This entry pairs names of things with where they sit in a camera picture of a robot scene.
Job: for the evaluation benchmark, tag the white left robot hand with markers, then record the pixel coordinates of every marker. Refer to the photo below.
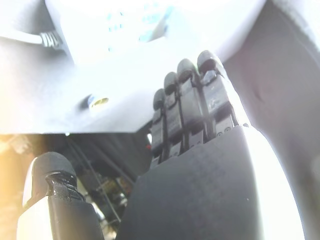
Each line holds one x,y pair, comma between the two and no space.
190,190

